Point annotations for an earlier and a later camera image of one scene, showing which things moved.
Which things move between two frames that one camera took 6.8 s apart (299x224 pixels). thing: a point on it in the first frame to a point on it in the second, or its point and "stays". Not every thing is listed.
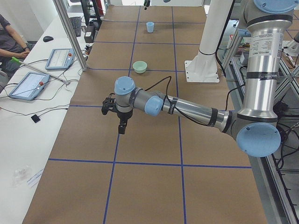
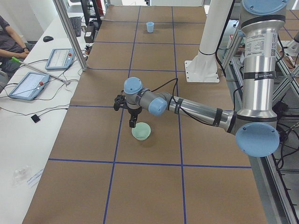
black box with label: [88, 36] stays
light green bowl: [139, 66] to [141, 131]
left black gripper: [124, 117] to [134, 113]
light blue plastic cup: [150, 26] stays
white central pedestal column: [203, 68] stays
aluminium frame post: [72, 34] stays
